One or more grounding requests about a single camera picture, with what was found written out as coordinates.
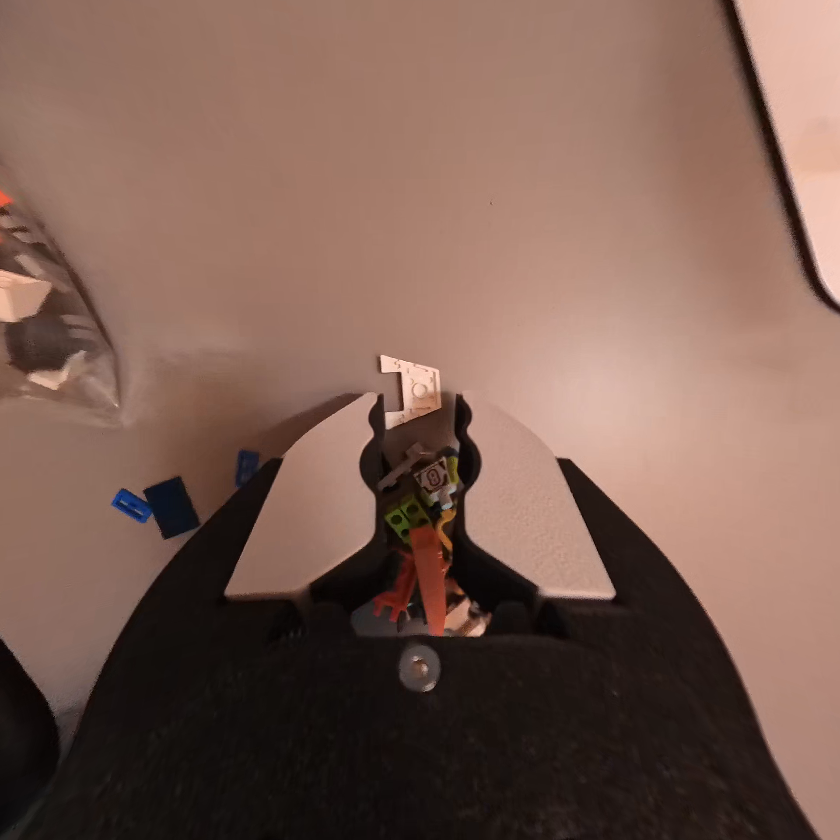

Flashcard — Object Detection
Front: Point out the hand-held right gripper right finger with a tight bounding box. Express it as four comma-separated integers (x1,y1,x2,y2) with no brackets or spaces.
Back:
454,392,618,601

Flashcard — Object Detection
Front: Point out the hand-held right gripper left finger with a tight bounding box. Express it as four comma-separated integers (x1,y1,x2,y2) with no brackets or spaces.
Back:
223,392,388,603

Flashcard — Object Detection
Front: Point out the pile of lego pieces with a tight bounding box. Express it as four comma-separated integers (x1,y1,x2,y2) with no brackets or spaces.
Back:
351,443,492,639

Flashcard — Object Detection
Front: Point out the white lego corner plate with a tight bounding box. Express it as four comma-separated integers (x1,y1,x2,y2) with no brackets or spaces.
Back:
379,354,442,431

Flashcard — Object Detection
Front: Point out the clear plastic bag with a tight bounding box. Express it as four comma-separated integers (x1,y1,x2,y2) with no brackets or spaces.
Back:
0,157,126,427

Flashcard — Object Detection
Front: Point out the long white lego piece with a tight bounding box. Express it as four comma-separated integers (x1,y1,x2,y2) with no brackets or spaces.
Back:
0,270,53,324

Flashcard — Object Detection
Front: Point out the dark blue lego tile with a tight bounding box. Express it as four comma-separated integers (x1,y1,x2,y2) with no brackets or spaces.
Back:
143,476,201,540

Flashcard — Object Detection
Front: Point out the white stand base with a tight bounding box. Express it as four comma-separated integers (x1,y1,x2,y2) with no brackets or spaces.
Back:
725,0,840,312

